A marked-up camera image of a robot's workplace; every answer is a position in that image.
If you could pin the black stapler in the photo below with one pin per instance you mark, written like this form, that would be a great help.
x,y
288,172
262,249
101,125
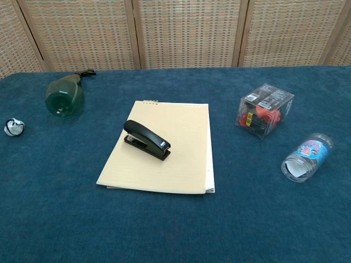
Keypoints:
x,y
148,138

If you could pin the manila file folder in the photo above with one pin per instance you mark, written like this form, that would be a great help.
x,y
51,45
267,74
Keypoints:
x,y
181,164

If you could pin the clear box with red contents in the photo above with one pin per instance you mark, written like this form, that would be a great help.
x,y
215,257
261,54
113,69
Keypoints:
x,y
264,112

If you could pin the blue table cloth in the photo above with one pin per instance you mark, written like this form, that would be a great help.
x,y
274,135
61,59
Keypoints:
x,y
175,224

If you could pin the woven bamboo screen panel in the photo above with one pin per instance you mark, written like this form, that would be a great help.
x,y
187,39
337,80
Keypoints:
x,y
290,33
189,33
342,46
82,35
13,43

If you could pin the green spray bottle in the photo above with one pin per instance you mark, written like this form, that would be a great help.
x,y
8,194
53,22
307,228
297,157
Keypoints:
x,y
64,100

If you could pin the clear jar with blue label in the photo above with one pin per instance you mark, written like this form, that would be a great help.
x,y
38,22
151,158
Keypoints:
x,y
308,156

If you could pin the white crumpled paper ball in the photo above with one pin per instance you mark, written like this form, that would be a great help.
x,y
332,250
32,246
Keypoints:
x,y
14,127

